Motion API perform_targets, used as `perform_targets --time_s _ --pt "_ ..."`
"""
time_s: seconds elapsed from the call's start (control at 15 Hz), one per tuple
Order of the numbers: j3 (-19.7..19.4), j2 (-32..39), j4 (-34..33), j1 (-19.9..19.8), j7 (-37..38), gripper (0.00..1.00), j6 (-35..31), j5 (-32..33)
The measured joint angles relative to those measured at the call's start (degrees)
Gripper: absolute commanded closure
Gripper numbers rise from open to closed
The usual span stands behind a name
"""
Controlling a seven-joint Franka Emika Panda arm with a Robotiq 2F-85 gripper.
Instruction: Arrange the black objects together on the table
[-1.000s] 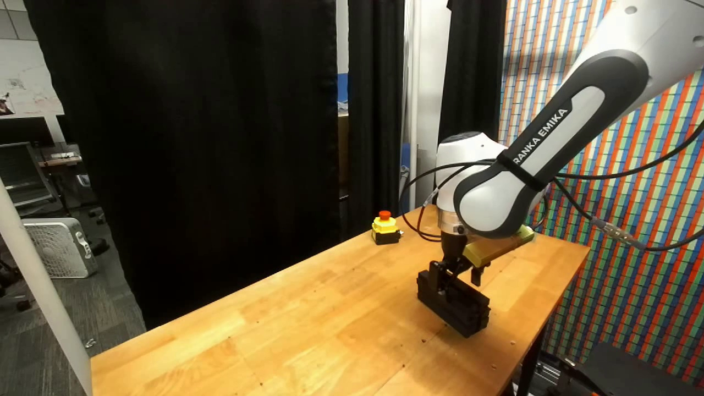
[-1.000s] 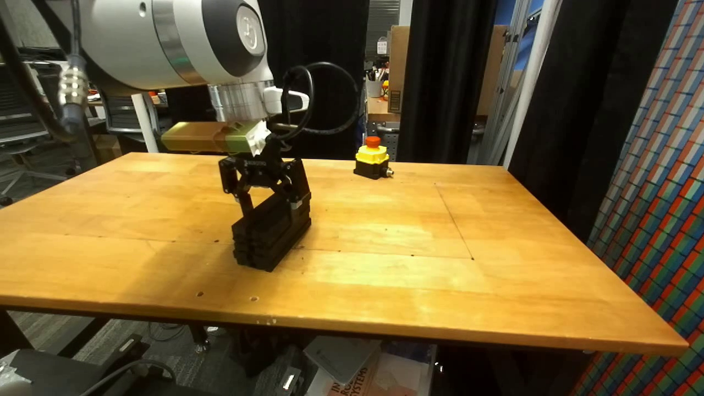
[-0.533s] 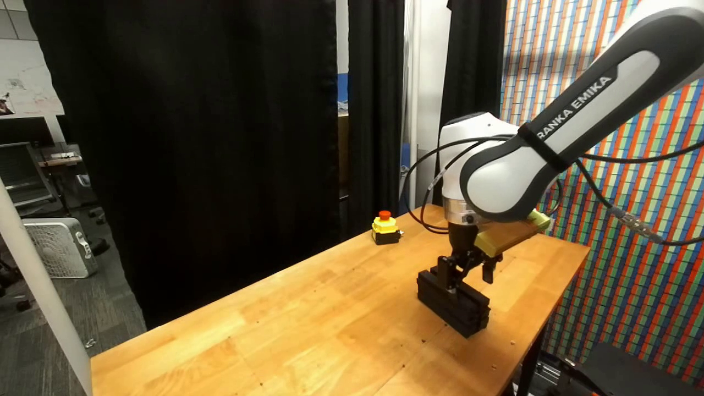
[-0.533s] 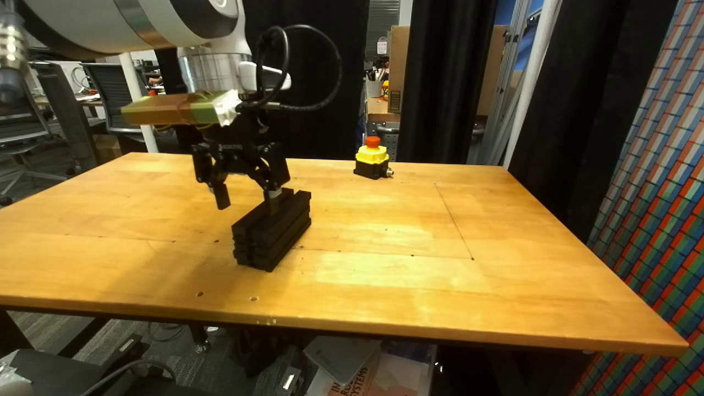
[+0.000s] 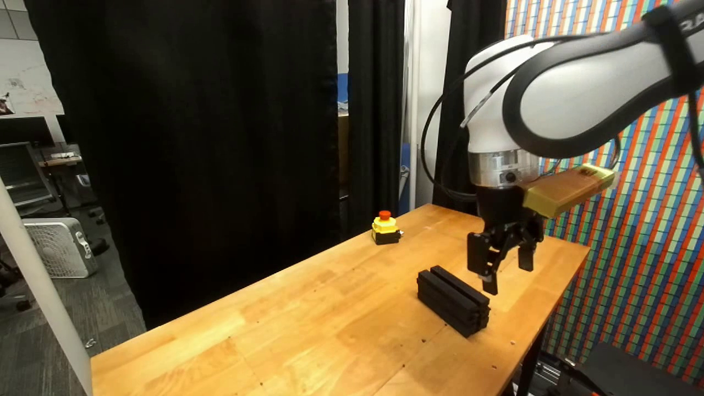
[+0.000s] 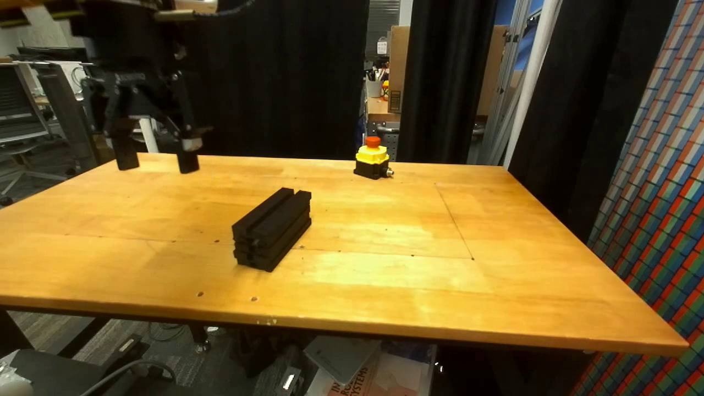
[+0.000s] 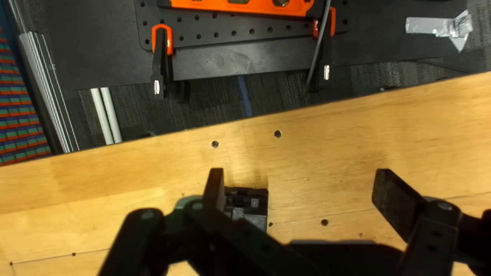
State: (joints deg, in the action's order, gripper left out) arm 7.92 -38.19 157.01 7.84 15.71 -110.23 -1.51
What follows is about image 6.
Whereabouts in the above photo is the brown cardboard box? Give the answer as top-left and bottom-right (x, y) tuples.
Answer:
(384, 25), (413, 116)

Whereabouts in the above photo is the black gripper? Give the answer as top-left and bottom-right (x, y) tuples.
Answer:
(70, 0), (215, 177)

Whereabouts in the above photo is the gray flat sheet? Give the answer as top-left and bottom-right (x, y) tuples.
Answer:
(302, 333), (383, 384)

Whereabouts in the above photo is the black padded seat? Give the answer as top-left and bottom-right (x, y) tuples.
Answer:
(0, 348), (111, 396)

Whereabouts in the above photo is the white metal frame post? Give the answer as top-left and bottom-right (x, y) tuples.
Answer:
(500, 0), (565, 172)

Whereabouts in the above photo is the white box with orange print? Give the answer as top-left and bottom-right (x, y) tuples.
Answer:
(306, 340), (439, 396)

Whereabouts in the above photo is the yellow emergency stop button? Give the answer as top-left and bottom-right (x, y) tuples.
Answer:
(351, 134), (393, 183)

